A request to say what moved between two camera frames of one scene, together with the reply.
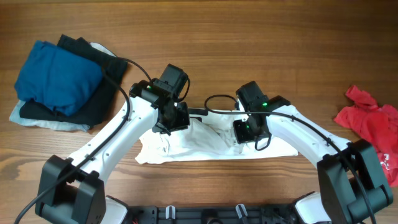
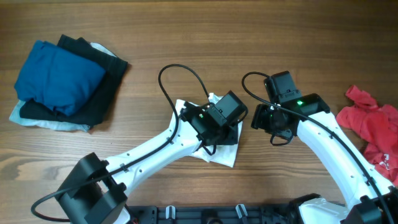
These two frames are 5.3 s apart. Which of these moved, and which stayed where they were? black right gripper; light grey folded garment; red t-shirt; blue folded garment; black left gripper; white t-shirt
Moved: black left gripper; black right gripper; white t-shirt
Stayed: red t-shirt; blue folded garment; light grey folded garment
